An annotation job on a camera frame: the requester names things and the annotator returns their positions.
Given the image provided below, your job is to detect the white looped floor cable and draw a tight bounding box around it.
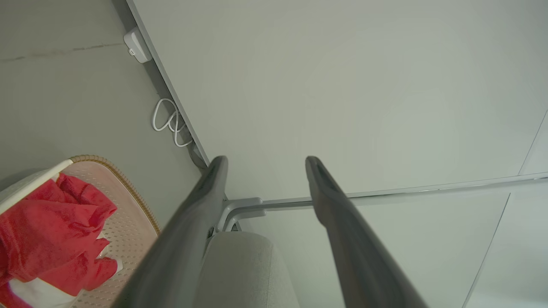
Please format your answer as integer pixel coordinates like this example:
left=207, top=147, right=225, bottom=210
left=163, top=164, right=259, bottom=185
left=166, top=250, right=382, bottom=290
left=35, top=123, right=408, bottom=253
left=152, top=98, right=194, bottom=148

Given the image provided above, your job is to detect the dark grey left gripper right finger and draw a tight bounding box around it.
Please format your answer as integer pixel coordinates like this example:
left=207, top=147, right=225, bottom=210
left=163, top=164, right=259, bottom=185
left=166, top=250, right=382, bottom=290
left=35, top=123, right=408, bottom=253
left=305, top=156, right=429, bottom=308

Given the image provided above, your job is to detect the grey padded chair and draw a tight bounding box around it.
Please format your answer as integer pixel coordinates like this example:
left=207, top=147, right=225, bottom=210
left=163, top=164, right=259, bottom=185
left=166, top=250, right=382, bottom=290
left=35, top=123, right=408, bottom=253
left=192, top=231, right=300, bottom=308

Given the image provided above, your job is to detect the cream perforated laundry basket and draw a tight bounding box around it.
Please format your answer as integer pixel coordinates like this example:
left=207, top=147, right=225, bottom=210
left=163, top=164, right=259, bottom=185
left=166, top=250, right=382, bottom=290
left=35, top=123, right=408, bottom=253
left=0, top=155, right=161, bottom=308

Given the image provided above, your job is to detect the white wall power adapter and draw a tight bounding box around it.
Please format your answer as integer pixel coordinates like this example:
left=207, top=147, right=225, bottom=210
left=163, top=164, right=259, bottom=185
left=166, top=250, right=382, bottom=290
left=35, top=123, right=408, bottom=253
left=123, top=27, right=153, bottom=64

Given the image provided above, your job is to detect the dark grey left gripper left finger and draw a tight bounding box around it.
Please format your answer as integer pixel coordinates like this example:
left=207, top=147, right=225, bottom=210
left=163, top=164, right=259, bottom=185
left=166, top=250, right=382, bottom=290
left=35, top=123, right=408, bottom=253
left=111, top=156, right=229, bottom=308

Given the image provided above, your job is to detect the red cloth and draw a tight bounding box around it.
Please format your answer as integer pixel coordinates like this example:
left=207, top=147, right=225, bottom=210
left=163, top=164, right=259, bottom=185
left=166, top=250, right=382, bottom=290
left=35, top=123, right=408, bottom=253
left=0, top=173, right=124, bottom=308

